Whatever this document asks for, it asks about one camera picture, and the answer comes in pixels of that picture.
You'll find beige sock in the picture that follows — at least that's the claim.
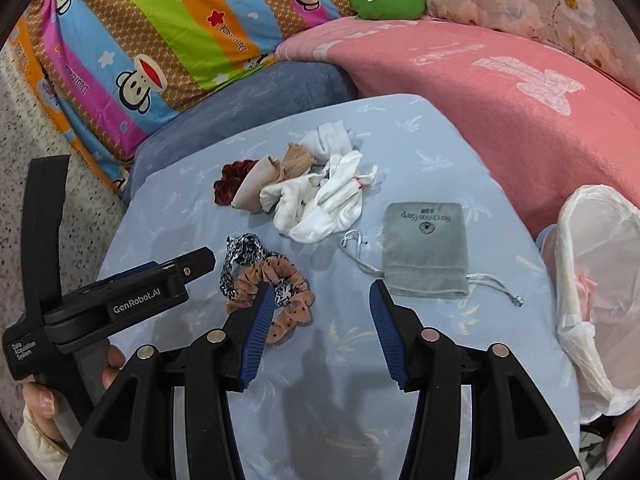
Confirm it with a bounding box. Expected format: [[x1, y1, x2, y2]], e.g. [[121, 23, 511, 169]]
[[231, 143, 316, 214]]

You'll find dark red velvet scrunchie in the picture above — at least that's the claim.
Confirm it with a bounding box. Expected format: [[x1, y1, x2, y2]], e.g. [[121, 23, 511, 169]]
[[213, 159, 257, 206]]

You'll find blue-grey velvet pillow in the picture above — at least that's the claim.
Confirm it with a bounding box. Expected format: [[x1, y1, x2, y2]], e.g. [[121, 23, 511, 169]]
[[122, 61, 359, 204]]

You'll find light blue-white sock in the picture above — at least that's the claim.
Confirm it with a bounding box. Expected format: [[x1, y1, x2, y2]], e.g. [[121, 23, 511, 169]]
[[299, 120, 354, 164]]

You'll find pink blanket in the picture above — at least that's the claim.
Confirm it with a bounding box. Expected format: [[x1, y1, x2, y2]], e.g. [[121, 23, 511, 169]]
[[277, 18, 639, 232]]

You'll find grey floral bedsheet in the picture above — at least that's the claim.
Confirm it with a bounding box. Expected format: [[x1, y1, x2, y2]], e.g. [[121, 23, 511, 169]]
[[426, 0, 639, 92]]

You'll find brown dotted scrunchie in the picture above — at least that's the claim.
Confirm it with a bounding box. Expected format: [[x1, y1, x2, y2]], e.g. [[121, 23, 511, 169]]
[[226, 256, 314, 344]]

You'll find person's left hand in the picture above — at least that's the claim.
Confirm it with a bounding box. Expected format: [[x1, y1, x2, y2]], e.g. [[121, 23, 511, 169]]
[[23, 346, 126, 450]]

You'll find white crumpled sock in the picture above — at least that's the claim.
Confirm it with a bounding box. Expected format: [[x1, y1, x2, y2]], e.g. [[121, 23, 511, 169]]
[[259, 174, 326, 234]]

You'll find black white patterned scrunchie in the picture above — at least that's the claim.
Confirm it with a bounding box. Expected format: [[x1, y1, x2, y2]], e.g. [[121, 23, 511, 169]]
[[220, 233, 293, 313]]

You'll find white sock red mark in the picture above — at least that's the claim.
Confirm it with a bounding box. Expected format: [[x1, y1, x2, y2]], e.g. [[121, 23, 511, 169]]
[[286, 150, 378, 244]]

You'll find grey drawstring pouch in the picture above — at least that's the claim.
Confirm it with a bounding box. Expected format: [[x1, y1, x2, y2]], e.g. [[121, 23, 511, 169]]
[[340, 202, 524, 308]]

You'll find white plastic trash bag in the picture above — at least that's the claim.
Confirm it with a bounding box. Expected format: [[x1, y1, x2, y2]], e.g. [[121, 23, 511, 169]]
[[536, 184, 639, 424]]

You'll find colourful monkey striped quilt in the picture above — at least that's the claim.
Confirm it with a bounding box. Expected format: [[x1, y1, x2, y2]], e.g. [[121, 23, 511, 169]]
[[8, 0, 352, 193]]

